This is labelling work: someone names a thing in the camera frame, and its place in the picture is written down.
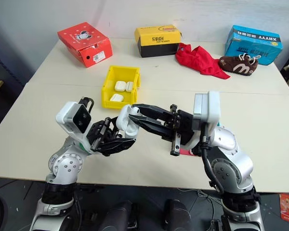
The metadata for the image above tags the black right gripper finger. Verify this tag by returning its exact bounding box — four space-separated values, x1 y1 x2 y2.
128 115 174 143
131 103 172 121

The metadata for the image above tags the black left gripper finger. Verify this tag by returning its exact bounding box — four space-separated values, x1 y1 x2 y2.
97 137 137 157
107 116 124 140

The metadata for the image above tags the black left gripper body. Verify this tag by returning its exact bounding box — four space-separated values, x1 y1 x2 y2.
86 117 119 152

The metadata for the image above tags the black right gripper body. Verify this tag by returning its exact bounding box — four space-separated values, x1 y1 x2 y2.
162 103 196 157

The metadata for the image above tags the yellow plastic bin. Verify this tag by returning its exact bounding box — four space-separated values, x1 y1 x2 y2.
101 65 142 110

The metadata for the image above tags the red flat card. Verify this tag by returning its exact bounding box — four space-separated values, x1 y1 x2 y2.
179 148 201 157

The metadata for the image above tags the red cloth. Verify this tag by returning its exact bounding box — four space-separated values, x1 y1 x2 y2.
175 42 231 80

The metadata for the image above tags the yellow and black shoebox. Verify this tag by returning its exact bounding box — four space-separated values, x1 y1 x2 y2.
134 24 184 59

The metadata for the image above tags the dark rounded shape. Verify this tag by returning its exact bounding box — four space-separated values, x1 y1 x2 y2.
103 200 136 231
163 198 192 231

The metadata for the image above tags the brown sneaker with white laces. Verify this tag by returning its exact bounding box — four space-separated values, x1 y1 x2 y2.
218 53 259 77

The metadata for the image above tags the red cardboard shoebox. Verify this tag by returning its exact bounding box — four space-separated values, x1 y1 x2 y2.
57 22 113 69

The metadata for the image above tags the blue cardboard shoebox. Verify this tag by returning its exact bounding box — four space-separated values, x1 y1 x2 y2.
224 24 284 66

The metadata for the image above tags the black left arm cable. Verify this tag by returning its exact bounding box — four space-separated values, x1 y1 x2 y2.
78 96 95 114

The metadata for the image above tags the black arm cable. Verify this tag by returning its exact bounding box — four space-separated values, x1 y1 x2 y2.
78 96 95 114
199 121 225 193

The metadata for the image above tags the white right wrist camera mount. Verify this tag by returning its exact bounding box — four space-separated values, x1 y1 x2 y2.
193 90 221 136

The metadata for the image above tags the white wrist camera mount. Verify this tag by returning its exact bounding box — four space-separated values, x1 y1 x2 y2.
193 90 221 136
55 101 92 148

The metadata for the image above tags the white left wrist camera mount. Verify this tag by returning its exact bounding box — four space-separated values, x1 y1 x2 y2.
55 101 92 148

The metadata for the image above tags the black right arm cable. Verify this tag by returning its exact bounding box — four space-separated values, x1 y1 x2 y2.
199 121 225 193

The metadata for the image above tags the white thin floor wire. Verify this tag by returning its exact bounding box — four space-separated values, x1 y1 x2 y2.
177 188 223 205

